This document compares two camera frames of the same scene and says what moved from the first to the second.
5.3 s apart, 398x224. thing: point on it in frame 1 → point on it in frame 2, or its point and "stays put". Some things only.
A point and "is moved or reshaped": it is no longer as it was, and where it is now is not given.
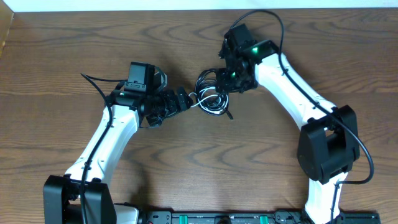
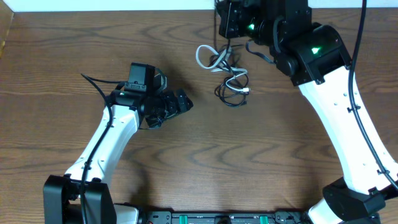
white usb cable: [210, 99] → [208, 58]
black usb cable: [208, 98] is moved or reshaped
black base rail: [280, 216] stays put
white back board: [134, 5] stays put
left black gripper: [175, 105] stays put
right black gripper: [224, 86] → [232, 18]
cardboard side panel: [7, 15] stays put
